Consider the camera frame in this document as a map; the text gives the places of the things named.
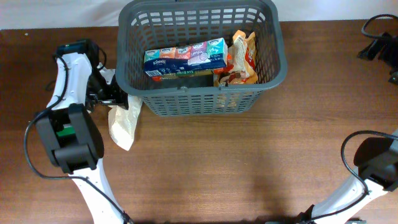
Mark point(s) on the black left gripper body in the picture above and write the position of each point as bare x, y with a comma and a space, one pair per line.
113, 92

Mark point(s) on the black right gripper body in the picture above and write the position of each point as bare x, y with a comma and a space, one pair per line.
390, 55

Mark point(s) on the white plastic bag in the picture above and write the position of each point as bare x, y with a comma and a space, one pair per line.
122, 123

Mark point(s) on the grey plastic basket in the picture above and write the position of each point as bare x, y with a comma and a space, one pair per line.
147, 25

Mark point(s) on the blue carton box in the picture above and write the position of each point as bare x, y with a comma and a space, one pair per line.
207, 55

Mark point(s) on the orange snack bag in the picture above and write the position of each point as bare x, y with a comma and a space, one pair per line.
240, 69

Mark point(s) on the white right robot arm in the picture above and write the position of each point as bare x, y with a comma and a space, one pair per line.
374, 174

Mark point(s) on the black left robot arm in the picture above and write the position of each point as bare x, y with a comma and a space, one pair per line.
70, 137

